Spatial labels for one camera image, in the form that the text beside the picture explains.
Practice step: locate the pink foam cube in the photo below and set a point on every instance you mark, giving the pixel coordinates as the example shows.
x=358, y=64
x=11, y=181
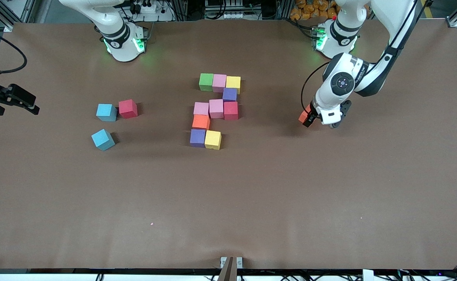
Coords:
x=219, y=82
x=201, y=108
x=216, y=108

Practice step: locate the blue foam cube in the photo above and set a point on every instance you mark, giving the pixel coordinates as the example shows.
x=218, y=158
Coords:
x=103, y=139
x=106, y=112

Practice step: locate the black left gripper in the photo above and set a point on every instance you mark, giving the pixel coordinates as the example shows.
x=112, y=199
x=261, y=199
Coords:
x=311, y=113

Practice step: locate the red foam cube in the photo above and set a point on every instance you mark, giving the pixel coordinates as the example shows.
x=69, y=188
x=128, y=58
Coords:
x=231, y=110
x=128, y=108

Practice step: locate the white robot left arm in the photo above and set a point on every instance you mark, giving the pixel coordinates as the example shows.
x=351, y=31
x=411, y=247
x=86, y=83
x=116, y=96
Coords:
x=392, y=23

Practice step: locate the bag of oranges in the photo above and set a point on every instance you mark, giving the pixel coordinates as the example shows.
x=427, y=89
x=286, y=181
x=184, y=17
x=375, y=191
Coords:
x=310, y=9

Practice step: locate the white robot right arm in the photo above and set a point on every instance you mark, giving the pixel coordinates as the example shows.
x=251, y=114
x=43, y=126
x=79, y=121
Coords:
x=121, y=43

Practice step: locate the purple foam cube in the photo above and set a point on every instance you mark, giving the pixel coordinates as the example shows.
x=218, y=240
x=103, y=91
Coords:
x=229, y=95
x=197, y=137

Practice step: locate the white power strip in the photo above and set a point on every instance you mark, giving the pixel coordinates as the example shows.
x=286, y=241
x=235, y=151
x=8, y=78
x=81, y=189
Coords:
x=148, y=8

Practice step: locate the yellow foam cube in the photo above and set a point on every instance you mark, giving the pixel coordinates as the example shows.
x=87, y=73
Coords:
x=213, y=139
x=233, y=83

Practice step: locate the white electronics box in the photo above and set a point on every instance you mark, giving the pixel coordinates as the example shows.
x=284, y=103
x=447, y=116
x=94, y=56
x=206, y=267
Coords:
x=228, y=9

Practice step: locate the green foam cube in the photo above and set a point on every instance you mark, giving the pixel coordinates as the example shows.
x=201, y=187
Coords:
x=206, y=82

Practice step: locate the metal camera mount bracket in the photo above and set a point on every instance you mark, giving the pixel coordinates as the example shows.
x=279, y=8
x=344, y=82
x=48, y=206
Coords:
x=230, y=269

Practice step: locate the orange foam cube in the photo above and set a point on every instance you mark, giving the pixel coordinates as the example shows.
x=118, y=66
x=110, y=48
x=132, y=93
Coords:
x=201, y=121
x=304, y=115

